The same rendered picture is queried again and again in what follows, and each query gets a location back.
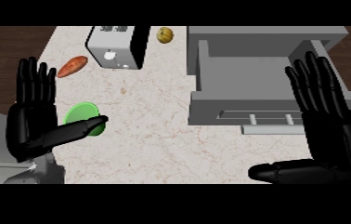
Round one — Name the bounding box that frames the grey cabinet body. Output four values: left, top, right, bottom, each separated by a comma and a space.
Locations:
185, 25, 349, 77

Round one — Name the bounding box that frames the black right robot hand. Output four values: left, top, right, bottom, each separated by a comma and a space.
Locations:
246, 51, 351, 185

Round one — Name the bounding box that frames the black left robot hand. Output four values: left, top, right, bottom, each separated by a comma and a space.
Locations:
6, 56, 109, 164

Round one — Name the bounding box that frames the orange sweet potato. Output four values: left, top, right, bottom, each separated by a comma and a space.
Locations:
56, 55, 88, 79

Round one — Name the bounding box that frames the silver and black toaster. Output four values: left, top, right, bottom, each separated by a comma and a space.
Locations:
85, 25, 152, 71

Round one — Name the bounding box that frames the yellow-brown potato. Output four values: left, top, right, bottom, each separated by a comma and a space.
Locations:
156, 26, 175, 45

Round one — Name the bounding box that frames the grey drawer front with handle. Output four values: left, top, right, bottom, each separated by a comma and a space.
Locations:
185, 90, 351, 136

